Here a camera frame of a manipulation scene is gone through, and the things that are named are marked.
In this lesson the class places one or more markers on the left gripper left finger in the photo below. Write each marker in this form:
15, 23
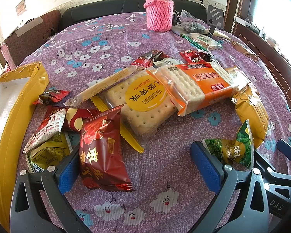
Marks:
28, 212

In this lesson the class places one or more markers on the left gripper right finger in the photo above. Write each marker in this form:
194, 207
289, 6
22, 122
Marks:
251, 211

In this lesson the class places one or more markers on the yellow green text packet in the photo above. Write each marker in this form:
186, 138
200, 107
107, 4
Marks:
49, 153

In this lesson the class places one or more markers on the green pea snack packet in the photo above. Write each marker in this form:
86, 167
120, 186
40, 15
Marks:
240, 150

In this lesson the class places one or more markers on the plain yellow snack pack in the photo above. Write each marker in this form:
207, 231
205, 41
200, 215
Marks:
249, 107

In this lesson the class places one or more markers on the dark red jujube snack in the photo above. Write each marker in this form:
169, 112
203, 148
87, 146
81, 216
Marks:
101, 161

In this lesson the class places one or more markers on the red white snack packet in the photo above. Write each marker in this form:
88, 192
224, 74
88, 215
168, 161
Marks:
48, 128

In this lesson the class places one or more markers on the orange soda cracker pack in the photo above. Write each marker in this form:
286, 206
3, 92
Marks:
194, 86

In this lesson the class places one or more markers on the yellow label cracker pack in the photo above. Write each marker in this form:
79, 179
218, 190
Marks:
145, 106

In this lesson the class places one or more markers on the red black candy wrapper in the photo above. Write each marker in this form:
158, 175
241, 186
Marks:
146, 60

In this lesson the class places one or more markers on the yellow cardboard tray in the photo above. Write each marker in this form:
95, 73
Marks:
19, 88

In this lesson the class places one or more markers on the red dark candy wrapper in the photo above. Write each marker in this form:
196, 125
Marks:
51, 97

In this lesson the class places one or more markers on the brown wrapped bread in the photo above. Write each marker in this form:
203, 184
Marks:
244, 50

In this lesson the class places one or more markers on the long beige wafer packet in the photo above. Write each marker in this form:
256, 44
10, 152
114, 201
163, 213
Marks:
102, 85

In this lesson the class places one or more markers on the small red candy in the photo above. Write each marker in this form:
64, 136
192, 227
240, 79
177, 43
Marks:
191, 56

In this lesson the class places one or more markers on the round green label cake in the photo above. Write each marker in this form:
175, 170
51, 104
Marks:
202, 42

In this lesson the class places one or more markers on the black phone stand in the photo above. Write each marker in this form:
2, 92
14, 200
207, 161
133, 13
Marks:
215, 19

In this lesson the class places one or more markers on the maroon armchair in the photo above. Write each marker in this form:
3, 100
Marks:
28, 38

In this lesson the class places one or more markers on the clear bag dark contents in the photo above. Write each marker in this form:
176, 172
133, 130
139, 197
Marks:
192, 26

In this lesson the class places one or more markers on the pink knitted thermos bottle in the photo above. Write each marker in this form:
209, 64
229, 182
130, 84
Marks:
159, 15

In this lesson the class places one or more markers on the black sofa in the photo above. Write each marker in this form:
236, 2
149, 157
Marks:
108, 7

